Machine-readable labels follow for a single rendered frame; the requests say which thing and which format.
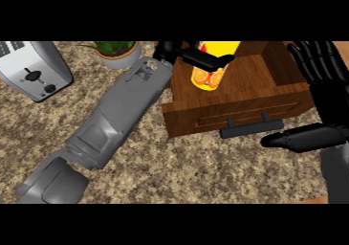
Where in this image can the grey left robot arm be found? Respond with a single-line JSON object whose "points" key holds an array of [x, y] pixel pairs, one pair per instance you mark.
{"points": [[120, 105]]}

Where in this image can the brown wooden drawer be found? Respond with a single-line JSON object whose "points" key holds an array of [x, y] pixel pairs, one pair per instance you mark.
{"points": [[237, 95]]}

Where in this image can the yellow orange-print cup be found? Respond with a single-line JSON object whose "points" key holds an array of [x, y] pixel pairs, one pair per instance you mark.
{"points": [[211, 74]]}

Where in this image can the potted green plant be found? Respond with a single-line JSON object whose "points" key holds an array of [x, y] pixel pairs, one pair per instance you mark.
{"points": [[116, 53]]}

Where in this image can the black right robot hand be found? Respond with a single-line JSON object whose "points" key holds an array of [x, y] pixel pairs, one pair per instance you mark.
{"points": [[329, 95]]}

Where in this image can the silver toaster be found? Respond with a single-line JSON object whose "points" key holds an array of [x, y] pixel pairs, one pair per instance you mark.
{"points": [[33, 69]]}

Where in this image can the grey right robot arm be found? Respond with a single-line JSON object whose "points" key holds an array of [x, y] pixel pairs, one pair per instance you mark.
{"points": [[339, 178]]}

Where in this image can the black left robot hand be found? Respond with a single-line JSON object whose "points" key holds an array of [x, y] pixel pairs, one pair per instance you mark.
{"points": [[200, 58]]}

